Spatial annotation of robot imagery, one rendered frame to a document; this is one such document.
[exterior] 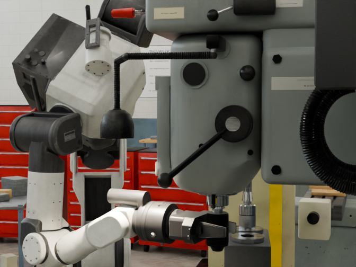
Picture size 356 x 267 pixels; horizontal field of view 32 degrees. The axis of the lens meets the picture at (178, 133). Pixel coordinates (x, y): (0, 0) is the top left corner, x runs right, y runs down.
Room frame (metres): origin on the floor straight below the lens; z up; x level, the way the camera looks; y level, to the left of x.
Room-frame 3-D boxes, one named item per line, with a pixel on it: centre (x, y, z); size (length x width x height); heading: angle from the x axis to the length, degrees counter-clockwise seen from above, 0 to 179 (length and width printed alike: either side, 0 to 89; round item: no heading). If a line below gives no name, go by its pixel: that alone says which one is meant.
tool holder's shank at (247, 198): (1.73, -0.20, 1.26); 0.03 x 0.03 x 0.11
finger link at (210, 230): (1.27, -0.07, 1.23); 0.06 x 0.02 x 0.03; 62
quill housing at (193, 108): (1.29, -0.09, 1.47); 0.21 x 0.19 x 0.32; 167
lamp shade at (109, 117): (1.32, 0.13, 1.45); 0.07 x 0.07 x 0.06
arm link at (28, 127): (1.57, 0.34, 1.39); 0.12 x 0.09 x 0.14; 63
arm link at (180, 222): (1.34, 0.00, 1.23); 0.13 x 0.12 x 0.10; 152
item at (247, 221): (1.73, -0.20, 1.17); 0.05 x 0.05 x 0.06
